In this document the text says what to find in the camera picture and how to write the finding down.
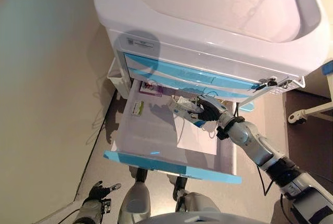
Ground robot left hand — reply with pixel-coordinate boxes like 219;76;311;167
88;181;122;201

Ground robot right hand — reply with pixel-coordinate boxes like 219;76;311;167
197;95;229;124

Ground blue white medicine box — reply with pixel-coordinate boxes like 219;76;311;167
168;95;208;129

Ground blue-front cart drawer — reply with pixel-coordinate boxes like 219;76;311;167
130;69;251;103
123;53;261;92
103;79;242;185

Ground purple pink medicine box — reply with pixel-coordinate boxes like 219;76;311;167
139;80;163;97

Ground grey robot left leg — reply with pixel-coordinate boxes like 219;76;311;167
118;168;152;224

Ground grey robot leg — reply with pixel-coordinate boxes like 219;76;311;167
173;176;225;224
118;168;152;224

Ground black cart keys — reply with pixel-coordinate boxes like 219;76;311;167
254;77;278;91

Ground small green white box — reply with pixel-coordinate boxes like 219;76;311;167
131;101;145;117

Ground white perforated side basket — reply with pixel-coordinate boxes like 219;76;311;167
270;75;306;96

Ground bed caster wheel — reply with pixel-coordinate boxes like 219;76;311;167
288;110;305;125

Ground grey robot right leg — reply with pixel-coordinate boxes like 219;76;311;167
173;176;225;224

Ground cart label sticker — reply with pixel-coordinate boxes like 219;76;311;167
126;38;153;49

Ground white side bin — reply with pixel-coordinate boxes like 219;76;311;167
108;59;130;92

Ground white medical cart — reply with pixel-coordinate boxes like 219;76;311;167
93;0;326;100

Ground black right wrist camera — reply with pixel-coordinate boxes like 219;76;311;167
216;126;230;140

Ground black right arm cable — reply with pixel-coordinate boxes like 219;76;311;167
256;164;274;204

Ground cream hospital bed frame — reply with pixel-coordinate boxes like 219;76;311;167
288;59;333;123

